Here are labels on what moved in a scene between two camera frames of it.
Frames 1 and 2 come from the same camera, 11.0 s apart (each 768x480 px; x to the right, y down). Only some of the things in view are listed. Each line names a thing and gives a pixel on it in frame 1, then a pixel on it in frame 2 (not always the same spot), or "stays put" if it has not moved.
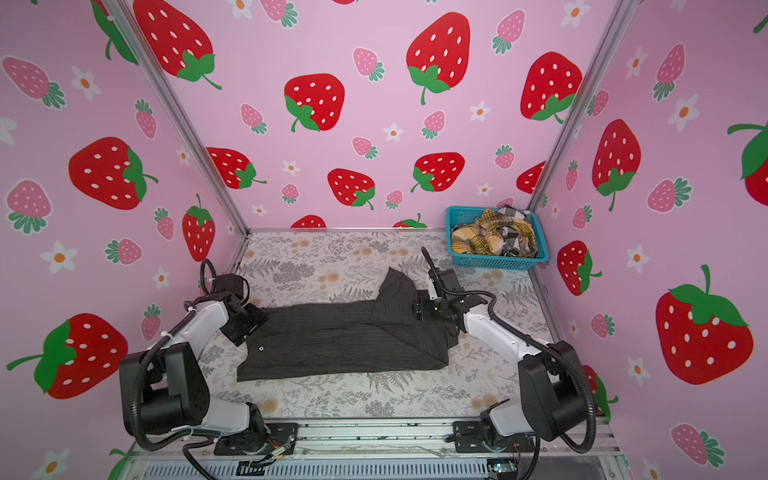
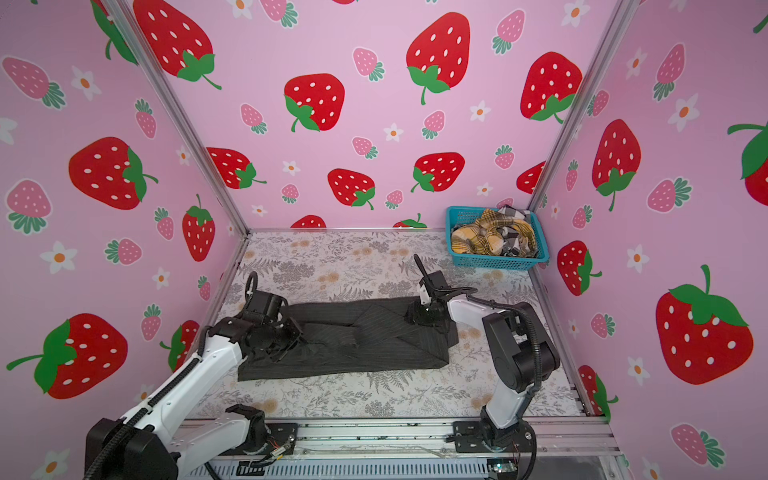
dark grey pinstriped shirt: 382,333 stays put
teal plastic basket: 455,216 stays put
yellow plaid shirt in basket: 484,238 stays put
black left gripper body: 253,317 -> 282,339
